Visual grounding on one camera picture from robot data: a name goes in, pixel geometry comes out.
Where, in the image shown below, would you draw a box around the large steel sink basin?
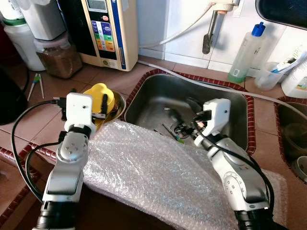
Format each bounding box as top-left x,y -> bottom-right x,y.
124,72 -> 256,156

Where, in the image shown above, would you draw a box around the beige water ionizer appliance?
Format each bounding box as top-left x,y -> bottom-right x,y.
58,0 -> 140,71

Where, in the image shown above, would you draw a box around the blue cap dish soap bottle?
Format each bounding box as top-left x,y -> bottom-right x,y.
227,22 -> 266,83

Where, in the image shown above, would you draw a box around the metal faucet spout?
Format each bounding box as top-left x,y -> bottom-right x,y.
202,10 -> 221,55

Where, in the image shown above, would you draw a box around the white faucet fitting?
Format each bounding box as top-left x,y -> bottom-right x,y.
211,0 -> 240,12

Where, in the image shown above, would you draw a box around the clear bubble wrap sheet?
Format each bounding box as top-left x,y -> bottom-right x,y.
83,120 -> 288,230

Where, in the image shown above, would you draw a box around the black kettle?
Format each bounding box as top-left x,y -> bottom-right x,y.
0,67 -> 28,126

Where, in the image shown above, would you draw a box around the clear jar with brown powder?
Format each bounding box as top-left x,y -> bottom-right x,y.
35,34 -> 83,79

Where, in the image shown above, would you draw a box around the dark frying pan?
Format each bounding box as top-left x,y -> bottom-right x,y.
255,0 -> 307,30

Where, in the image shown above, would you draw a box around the clear plastic cup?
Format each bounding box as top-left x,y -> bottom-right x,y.
254,61 -> 283,92

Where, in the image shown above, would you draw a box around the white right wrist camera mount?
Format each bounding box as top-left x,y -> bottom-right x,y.
194,98 -> 232,145

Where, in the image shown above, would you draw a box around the yellow plastic cup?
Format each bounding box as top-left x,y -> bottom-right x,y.
83,83 -> 116,115

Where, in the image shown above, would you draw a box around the greenish clear plastic container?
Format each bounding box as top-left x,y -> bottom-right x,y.
283,124 -> 307,154

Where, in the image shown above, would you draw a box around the white blue toothbrush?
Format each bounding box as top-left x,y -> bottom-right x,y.
271,57 -> 300,73

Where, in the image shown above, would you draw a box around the grey white appliance housing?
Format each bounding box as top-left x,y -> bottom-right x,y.
17,0 -> 68,41

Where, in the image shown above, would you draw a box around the white jug with green lid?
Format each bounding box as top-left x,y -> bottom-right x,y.
0,0 -> 46,71

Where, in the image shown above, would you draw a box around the white green tongs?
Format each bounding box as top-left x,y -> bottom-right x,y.
27,73 -> 45,101

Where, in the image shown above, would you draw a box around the long white straight hose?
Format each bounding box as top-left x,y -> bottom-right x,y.
137,60 -> 307,106

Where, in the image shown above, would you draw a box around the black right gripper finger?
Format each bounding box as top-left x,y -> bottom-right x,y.
165,108 -> 183,127

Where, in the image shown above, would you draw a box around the small dark sink basin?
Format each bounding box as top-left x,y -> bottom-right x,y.
274,98 -> 307,183

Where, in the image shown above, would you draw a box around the white curved faucet hose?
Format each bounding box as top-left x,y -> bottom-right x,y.
139,2 -> 214,48

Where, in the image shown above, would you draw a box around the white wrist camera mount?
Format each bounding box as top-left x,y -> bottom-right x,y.
194,98 -> 232,145
65,92 -> 95,130

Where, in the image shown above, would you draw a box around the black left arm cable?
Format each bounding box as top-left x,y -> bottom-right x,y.
11,98 -> 65,202

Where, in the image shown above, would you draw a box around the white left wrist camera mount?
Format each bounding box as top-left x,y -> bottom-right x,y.
65,92 -> 95,130

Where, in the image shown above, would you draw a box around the stainless steel bowl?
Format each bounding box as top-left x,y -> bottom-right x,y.
94,91 -> 127,131

